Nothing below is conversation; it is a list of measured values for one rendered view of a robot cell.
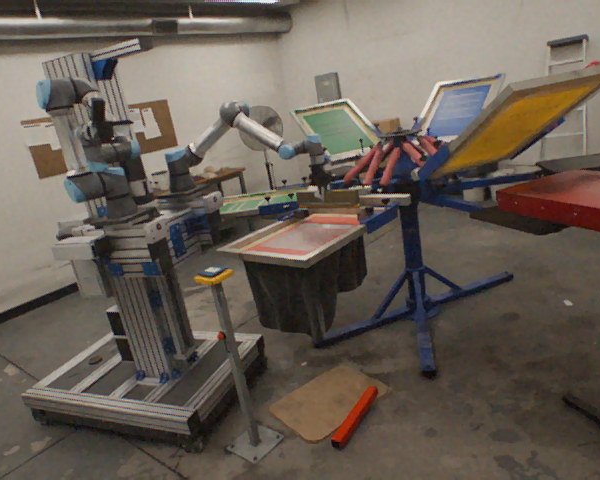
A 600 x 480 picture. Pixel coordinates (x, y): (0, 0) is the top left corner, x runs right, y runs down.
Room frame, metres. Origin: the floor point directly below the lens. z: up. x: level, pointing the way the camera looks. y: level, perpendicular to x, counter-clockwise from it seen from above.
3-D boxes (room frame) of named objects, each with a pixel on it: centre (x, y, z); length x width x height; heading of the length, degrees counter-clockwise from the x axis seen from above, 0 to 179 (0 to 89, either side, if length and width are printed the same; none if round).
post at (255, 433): (2.01, 0.41, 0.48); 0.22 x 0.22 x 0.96; 47
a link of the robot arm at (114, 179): (2.22, 0.82, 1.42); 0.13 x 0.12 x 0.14; 129
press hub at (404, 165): (3.12, -0.78, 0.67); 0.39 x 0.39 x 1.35
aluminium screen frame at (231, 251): (2.34, -0.06, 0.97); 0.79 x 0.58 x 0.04; 137
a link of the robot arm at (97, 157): (1.95, 0.74, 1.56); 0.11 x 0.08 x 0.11; 129
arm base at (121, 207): (2.23, 0.81, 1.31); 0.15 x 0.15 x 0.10
